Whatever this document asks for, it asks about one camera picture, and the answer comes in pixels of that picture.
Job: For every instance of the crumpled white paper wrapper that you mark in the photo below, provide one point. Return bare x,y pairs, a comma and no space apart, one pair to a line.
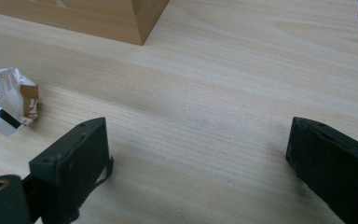
11,98

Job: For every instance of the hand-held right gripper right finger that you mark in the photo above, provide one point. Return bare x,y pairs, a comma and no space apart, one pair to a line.
335,165

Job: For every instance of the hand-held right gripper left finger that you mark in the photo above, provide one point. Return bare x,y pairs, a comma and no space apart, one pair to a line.
71,171

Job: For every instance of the wooden box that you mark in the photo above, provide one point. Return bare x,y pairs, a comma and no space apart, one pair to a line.
84,17

